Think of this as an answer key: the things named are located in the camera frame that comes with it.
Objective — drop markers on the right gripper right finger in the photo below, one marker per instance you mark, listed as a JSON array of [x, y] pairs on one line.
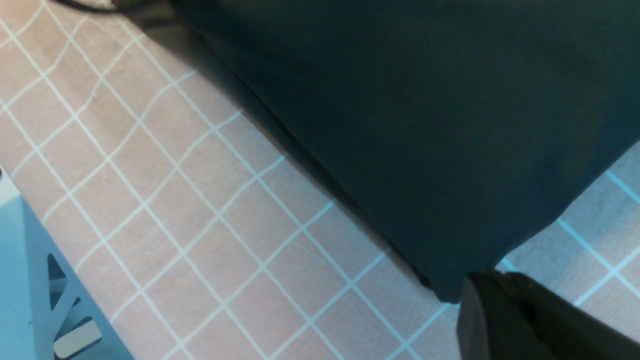
[[569, 332]]

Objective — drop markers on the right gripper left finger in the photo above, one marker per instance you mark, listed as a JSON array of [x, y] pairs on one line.
[[491, 327]]

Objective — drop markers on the dark gray long-sleeve top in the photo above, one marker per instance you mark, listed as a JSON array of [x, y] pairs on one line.
[[460, 128]]

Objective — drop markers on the pink grid tablecloth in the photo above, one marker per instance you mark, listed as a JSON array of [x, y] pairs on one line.
[[202, 228]]

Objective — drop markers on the white table frame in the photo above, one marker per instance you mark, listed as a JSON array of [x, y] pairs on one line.
[[46, 313]]

